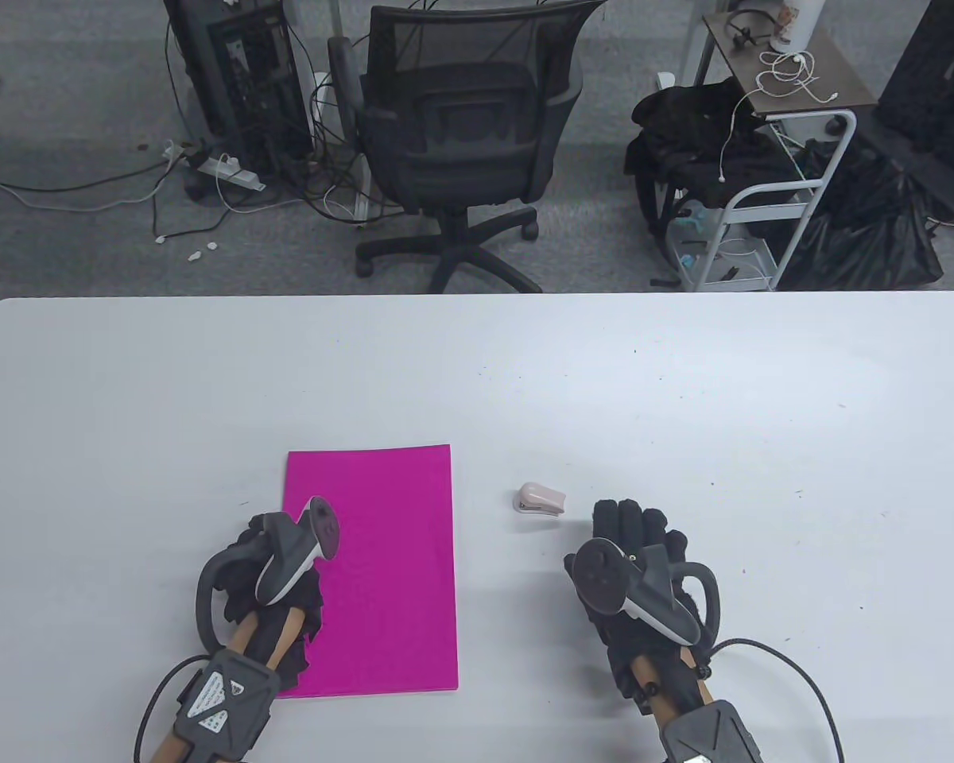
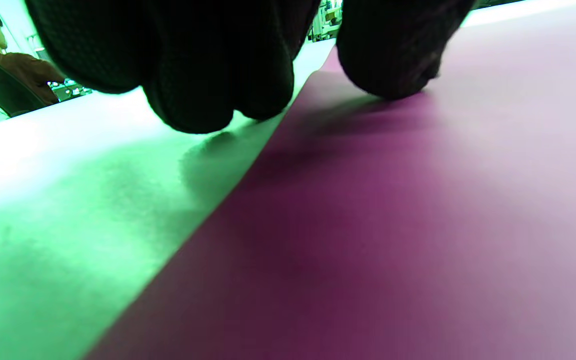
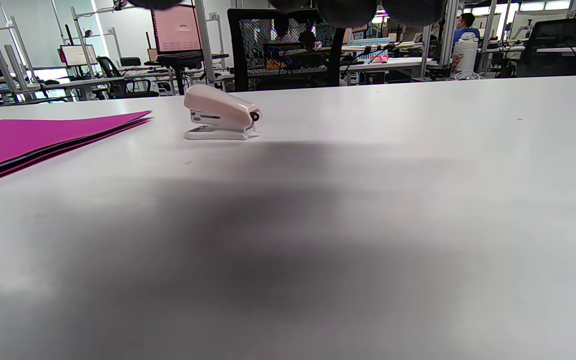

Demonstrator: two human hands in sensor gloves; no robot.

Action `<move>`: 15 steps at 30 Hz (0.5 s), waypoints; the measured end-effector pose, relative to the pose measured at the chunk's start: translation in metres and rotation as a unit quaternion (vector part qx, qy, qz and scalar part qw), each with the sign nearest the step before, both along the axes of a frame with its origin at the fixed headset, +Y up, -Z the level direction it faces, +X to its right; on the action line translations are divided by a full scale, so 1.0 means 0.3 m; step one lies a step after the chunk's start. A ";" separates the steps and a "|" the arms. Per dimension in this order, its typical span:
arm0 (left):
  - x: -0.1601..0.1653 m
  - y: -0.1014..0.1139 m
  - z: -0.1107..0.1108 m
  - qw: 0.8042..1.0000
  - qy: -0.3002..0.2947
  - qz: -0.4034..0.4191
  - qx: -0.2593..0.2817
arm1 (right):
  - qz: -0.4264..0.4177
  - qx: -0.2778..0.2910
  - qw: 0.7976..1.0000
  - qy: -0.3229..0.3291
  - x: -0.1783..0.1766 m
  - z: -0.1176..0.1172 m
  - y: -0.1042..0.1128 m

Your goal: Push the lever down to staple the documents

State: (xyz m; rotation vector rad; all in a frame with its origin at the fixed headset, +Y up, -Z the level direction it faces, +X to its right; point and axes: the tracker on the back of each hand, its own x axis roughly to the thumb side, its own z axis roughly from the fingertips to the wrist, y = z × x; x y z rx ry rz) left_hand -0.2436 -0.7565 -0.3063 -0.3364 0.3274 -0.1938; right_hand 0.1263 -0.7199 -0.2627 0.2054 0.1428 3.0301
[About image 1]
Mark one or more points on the small pink stapler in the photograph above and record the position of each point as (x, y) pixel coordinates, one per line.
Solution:
(539, 498)

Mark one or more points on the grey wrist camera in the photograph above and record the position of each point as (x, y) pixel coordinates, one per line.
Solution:
(711, 735)
(226, 695)

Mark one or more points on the white bottle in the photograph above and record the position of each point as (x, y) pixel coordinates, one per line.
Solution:
(799, 24)

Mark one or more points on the black computer tower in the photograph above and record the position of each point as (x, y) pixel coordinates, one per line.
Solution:
(234, 79)

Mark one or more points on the black equipment case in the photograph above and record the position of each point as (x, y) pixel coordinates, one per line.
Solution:
(938, 87)

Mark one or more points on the black mesh office chair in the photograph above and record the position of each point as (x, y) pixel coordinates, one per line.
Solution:
(461, 135)

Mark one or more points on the brown side table top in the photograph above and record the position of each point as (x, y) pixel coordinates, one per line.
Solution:
(835, 75)

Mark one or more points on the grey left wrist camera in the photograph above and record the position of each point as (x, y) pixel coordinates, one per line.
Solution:
(226, 695)

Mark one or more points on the white desk frame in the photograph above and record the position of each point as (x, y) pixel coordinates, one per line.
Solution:
(335, 48)

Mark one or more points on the person's right middle finger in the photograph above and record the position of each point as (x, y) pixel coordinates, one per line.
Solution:
(630, 520)

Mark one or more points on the person's right thumb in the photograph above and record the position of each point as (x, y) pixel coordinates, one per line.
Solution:
(571, 568)

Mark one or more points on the magenta paper sheet stack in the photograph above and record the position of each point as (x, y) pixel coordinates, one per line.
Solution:
(393, 572)

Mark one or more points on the black headset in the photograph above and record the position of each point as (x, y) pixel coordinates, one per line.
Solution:
(741, 32)

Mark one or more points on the person's right little finger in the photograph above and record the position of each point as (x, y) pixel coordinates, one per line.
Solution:
(676, 547)

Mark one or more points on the grey right hand controller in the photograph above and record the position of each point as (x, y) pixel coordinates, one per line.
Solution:
(616, 576)

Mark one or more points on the person's right forearm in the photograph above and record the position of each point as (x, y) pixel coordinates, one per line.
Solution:
(658, 683)

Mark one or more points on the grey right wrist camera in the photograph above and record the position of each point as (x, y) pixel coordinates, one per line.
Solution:
(711, 735)

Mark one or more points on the person's left hand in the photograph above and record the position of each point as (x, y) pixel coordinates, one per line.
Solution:
(242, 592)

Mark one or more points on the white power strip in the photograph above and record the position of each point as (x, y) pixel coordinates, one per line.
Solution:
(234, 172)

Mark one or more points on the black clothes pile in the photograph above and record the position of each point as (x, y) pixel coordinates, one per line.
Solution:
(684, 135)

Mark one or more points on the black garbage bag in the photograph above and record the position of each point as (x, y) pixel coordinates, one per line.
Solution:
(866, 230)

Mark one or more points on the white metal cart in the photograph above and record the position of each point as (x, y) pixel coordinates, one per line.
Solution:
(763, 199)

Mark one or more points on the person's right hand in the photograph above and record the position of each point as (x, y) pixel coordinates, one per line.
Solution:
(688, 604)

